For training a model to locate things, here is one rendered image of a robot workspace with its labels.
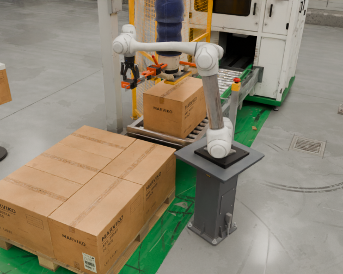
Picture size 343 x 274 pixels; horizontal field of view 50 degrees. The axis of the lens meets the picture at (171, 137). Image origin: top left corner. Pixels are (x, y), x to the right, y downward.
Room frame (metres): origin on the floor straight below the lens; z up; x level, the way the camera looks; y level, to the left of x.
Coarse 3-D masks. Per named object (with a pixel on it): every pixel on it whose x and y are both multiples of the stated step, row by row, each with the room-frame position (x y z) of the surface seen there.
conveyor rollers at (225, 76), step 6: (222, 72) 4.90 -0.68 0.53; (228, 72) 4.87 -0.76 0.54; (234, 72) 4.86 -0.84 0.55; (240, 72) 4.89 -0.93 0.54; (222, 78) 4.62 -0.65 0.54; (228, 78) 4.67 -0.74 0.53; (246, 78) 4.67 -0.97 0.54; (222, 84) 4.43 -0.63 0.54; (228, 84) 4.41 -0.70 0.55; (222, 90) 4.24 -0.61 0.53; (228, 96) 4.03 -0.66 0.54; (204, 120) 3.38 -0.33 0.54; (198, 126) 3.23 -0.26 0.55; (204, 126) 3.28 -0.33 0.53; (192, 132) 3.14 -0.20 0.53; (198, 132) 3.12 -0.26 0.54; (186, 138) 2.99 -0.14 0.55; (192, 138) 3.04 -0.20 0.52
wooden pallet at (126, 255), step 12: (168, 204) 2.67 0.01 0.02; (156, 216) 2.50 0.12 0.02; (144, 228) 2.26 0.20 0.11; (0, 240) 2.12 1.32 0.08; (12, 240) 2.06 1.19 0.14; (132, 240) 2.09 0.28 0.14; (36, 252) 1.97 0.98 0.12; (132, 252) 2.09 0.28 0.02; (48, 264) 1.91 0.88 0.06; (60, 264) 1.86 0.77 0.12; (120, 264) 1.96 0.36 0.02
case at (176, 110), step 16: (192, 80) 3.44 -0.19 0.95; (144, 96) 3.09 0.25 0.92; (160, 96) 3.02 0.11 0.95; (176, 96) 3.03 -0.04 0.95; (192, 96) 3.10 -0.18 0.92; (144, 112) 3.09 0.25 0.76; (160, 112) 3.02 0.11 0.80; (176, 112) 2.94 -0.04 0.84; (192, 112) 3.12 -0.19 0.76; (144, 128) 3.09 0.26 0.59; (160, 128) 3.02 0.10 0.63; (176, 128) 2.94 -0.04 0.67; (192, 128) 3.14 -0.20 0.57
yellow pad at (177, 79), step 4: (184, 72) 3.11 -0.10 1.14; (188, 72) 3.13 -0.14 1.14; (176, 76) 3.01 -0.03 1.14; (180, 76) 3.01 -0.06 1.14; (184, 76) 3.03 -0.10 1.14; (164, 80) 2.92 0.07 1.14; (168, 80) 2.91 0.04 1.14; (172, 80) 2.91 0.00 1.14; (176, 80) 2.92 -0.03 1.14; (180, 80) 2.96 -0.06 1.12; (172, 84) 2.87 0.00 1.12
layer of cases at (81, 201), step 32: (96, 128) 3.15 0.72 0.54; (32, 160) 2.56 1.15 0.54; (64, 160) 2.57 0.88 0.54; (96, 160) 2.59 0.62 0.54; (128, 160) 2.60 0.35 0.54; (160, 160) 2.61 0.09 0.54; (0, 192) 2.13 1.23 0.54; (32, 192) 2.14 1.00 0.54; (64, 192) 2.15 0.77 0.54; (96, 192) 2.16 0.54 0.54; (128, 192) 2.17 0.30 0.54; (160, 192) 2.52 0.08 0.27; (0, 224) 2.10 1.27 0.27; (32, 224) 1.95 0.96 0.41; (64, 224) 1.82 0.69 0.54; (96, 224) 1.83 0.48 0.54; (128, 224) 2.06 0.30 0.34; (64, 256) 1.85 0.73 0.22; (96, 256) 1.73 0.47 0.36
